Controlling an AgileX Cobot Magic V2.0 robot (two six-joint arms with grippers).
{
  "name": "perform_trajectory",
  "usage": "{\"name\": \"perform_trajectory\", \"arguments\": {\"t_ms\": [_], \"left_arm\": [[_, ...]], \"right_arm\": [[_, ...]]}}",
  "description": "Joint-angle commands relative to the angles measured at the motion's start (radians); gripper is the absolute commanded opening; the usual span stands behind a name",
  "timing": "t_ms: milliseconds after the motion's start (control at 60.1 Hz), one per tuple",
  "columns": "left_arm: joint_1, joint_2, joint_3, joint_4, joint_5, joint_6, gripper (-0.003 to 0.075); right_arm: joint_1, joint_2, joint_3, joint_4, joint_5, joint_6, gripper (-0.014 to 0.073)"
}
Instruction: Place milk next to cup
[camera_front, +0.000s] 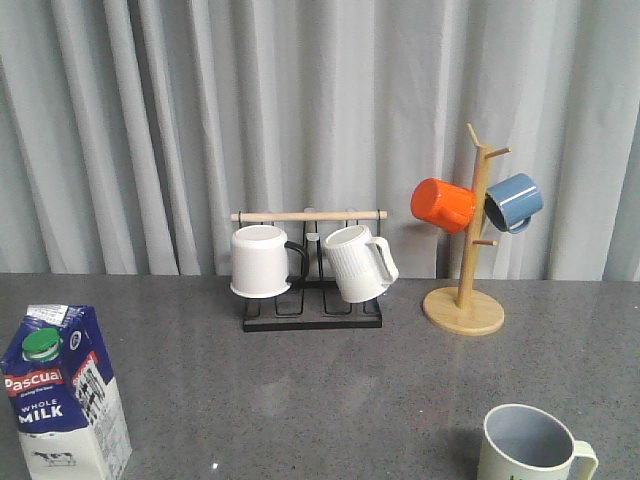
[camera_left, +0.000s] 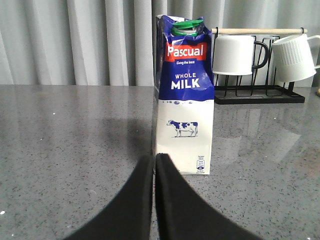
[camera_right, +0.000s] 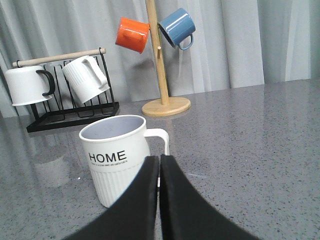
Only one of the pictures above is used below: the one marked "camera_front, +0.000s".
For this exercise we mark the blue white milk carton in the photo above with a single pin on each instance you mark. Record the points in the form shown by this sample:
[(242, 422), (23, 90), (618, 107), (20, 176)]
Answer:
[(64, 395)]

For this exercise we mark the grey curtain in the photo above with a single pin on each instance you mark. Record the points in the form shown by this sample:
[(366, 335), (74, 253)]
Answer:
[(131, 131)]

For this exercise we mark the white ribbed mug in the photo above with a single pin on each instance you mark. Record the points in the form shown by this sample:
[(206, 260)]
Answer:
[(362, 264)]

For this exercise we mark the white mug black handle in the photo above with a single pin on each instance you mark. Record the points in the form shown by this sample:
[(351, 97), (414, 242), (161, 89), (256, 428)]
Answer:
[(260, 262)]

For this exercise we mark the orange mug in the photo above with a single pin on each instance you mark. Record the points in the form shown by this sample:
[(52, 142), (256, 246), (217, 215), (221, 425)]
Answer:
[(443, 204)]

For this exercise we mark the blue mug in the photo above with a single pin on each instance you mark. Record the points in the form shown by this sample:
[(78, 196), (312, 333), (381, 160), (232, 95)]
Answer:
[(511, 203)]

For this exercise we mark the wooden mug tree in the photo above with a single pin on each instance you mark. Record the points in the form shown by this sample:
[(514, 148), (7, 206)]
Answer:
[(463, 309)]

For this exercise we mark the black metal mug rack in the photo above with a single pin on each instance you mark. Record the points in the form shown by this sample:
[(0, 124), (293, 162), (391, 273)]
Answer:
[(316, 303)]

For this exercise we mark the pale green HOME mug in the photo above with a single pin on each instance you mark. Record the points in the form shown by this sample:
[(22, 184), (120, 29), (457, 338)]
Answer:
[(525, 442)]

